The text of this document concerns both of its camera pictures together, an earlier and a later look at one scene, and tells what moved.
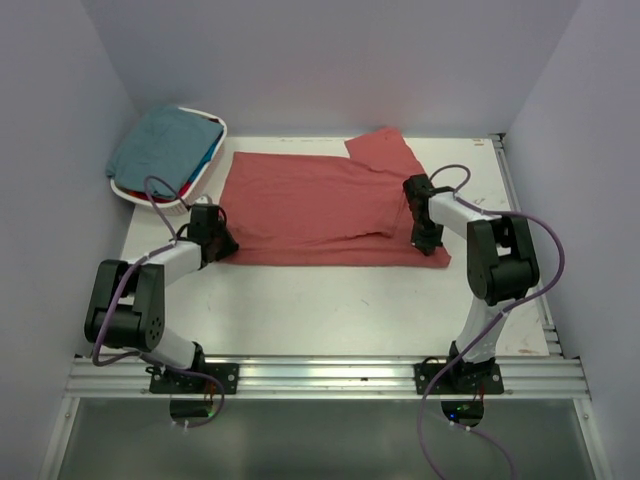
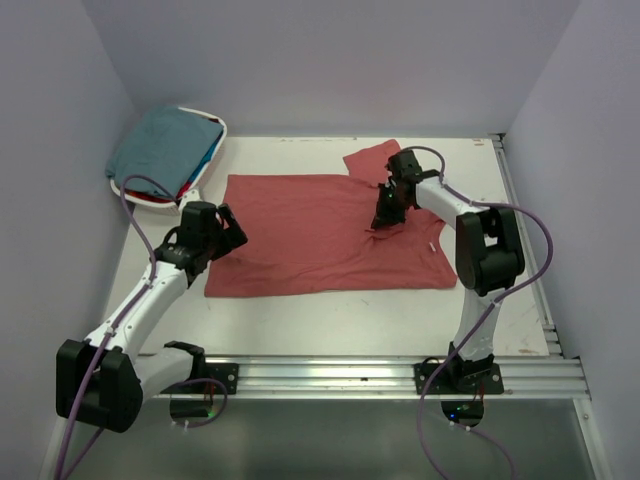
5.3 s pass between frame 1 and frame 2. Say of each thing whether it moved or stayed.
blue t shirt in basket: stayed
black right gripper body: moved
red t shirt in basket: stayed
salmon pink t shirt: moved
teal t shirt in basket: stayed
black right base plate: stayed
